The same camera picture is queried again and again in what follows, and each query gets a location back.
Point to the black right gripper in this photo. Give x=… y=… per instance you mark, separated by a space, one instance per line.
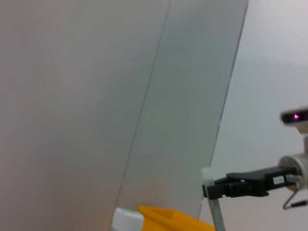
x=279 y=179

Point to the silver marker pen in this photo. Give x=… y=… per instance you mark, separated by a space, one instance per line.
x=217 y=216

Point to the clear plastic water bottle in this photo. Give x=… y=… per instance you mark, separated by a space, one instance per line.
x=126 y=220

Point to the yellow plastic storage bin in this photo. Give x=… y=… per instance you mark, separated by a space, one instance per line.
x=173 y=221

